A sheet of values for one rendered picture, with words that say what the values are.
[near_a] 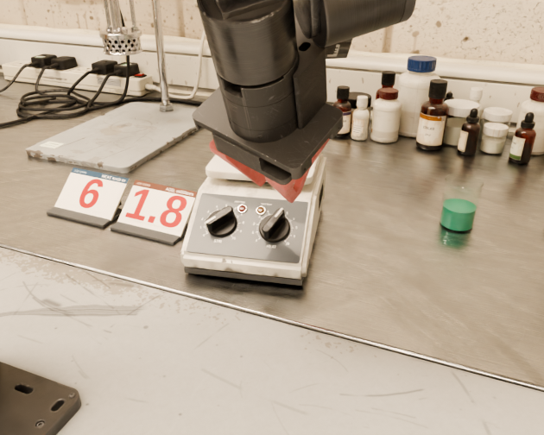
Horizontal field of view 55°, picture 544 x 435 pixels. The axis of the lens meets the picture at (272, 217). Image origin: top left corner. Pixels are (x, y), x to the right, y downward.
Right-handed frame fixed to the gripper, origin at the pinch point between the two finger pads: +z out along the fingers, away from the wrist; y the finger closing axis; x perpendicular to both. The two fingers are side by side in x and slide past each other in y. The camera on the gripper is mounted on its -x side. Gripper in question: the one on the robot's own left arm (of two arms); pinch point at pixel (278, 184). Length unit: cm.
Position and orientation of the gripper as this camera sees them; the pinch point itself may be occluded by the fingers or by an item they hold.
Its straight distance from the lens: 47.1
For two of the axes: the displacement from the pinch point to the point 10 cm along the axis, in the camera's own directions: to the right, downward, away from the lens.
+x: -5.9, 7.2, -3.7
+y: -8.0, -4.5, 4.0
